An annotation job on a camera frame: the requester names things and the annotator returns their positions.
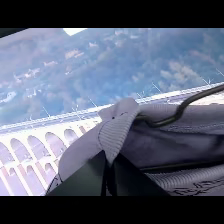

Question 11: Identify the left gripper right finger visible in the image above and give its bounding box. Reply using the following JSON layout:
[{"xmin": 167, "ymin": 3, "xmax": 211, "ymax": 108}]
[{"xmin": 106, "ymin": 153, "xmax": 170, "ymax": 197}]

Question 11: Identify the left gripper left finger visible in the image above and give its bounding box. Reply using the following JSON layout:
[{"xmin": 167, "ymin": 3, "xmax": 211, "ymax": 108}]
[{"xmin": 45, "ymin": 149, "xmax": 108, "ymax": 197}]

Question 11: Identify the black clothes hanger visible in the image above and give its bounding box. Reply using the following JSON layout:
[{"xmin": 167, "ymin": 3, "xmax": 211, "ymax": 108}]
[{"xmin": 135, "ymin": 83, "xmax": 224, "ymax": 129}]

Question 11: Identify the grey long-sleeved shirt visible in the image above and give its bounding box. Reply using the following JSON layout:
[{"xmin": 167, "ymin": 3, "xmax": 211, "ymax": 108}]
[{"xmin": 45, "ymin": 97, "xmax": 224, "ymax": 197}]

